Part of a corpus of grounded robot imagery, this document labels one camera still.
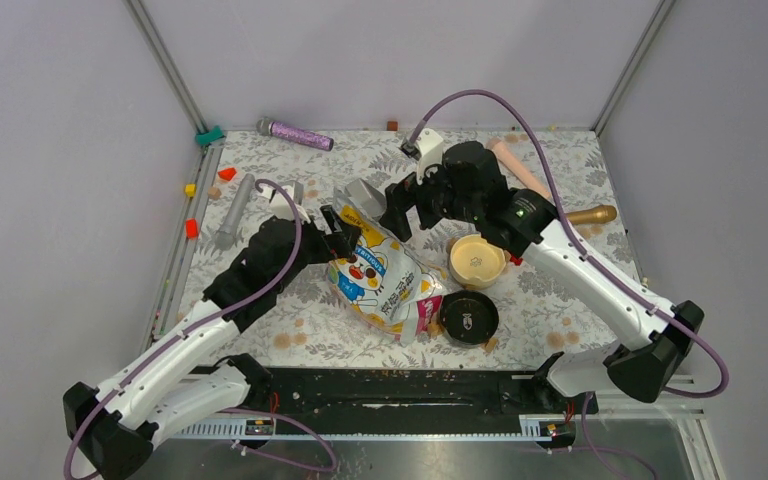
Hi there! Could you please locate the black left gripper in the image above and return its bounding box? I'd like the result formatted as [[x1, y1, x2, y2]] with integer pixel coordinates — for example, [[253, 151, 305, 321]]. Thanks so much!
[[273, 204, 361, 294]]

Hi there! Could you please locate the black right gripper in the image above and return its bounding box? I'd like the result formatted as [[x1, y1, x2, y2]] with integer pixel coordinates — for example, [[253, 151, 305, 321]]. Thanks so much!
[[379, 152, 482, 242]]

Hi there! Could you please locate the cat print pet food bag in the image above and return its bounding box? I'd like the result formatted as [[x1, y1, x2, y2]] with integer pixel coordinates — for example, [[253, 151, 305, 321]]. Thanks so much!
[[327, 179, 452, 345]]

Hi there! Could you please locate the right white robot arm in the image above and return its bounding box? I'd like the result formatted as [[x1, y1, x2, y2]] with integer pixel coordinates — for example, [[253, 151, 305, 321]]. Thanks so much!
[[380, 141, 704, 412]]

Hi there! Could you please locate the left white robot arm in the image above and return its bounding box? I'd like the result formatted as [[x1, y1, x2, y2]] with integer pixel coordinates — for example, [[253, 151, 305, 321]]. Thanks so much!
[[63, 205, 361, 479]]

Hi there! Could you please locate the cream pet bowl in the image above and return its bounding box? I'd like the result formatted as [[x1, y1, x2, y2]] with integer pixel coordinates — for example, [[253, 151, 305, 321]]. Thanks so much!
[[448, 234, 508, 289]]

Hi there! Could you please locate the black pet bowl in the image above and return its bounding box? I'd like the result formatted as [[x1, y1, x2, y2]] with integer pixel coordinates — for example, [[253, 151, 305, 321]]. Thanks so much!
[[439, 290, 500, 347]]

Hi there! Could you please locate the floral patterned table mat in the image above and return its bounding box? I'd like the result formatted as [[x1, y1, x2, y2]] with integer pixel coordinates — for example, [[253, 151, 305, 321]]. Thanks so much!
[[170, 131, 639, 370]]

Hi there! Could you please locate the purple glitter toy microphone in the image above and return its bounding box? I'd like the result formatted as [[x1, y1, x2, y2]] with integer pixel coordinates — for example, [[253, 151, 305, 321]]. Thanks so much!
[[255, 117, 334, 151]]

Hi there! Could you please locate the grey toy microphone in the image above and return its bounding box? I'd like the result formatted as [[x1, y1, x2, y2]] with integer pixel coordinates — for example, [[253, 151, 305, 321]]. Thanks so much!
[[214, 173, 255, 251]]

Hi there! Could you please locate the red roof-shaped block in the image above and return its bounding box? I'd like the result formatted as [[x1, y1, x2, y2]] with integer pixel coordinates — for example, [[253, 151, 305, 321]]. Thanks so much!
[[217, 167, 237, 182]]

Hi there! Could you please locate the beige wooden block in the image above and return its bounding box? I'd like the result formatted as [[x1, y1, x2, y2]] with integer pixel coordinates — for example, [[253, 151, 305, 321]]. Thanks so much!
[[207, 186, 222, 201]]

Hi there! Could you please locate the pink toy microphone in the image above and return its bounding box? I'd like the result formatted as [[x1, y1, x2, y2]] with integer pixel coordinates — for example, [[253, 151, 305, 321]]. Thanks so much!
[[486, 138, 552, 200]]

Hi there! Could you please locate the teal toy block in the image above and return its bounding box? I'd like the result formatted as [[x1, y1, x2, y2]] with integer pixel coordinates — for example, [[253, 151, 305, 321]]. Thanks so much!
[[194, 125, 225, 147]]

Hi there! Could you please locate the small wooden block near bowl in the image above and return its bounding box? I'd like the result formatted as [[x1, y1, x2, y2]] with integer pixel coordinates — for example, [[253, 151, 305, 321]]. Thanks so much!
[[481, 337, 499, 354]]

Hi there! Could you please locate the gold toy microphone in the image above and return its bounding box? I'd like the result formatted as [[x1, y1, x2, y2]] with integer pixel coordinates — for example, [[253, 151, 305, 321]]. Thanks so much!
[[567, 205, 618, 225]]

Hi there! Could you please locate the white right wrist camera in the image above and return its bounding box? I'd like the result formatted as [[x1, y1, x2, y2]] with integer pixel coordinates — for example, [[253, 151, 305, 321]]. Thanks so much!
[[400, 128, 444, 185]]

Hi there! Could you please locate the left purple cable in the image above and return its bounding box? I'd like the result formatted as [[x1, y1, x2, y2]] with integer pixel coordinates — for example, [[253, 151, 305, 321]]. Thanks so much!
[[62, 178, 304, 480]]

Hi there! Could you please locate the red block at left rail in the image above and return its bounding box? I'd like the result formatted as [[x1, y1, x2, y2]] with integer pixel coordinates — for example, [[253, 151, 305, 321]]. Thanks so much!
[[184, 218, 200, 239]]

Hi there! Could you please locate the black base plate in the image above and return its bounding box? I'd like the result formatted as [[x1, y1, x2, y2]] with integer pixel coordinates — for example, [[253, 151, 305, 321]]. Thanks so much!
[[242, 367, 598, 436]]

